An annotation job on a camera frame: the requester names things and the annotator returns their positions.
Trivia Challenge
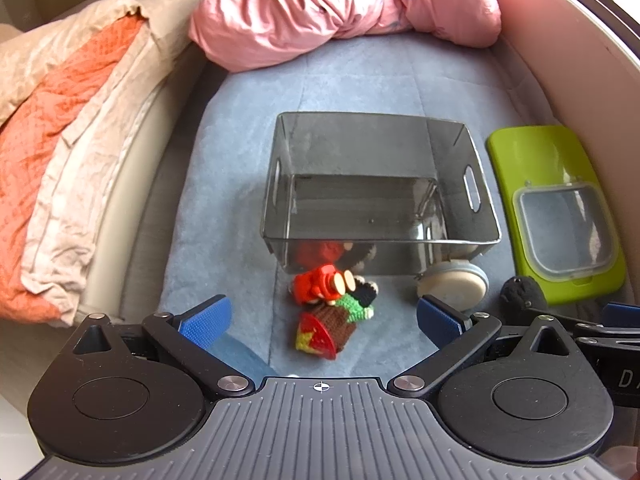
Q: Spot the round beige blue case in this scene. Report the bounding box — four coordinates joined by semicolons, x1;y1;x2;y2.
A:
416;260;489;311

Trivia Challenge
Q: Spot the crocheted green brown doll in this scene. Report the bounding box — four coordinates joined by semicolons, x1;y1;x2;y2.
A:
295;276;378;361

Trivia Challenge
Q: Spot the smoky transparent storage box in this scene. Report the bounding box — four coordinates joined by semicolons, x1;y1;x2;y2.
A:
260;112;501;275

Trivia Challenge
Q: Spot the pink crumpled duvet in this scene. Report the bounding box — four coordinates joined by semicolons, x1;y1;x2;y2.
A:
189;0;501;73

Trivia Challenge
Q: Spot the red hooded toy figure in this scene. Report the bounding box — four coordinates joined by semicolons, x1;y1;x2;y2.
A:
290;264;356;307

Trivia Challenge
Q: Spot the green box lid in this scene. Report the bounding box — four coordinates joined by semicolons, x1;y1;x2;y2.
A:
486;125;627;306

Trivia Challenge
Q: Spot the orange beige blanket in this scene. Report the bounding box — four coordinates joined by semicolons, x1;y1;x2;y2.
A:
1;0;153;326

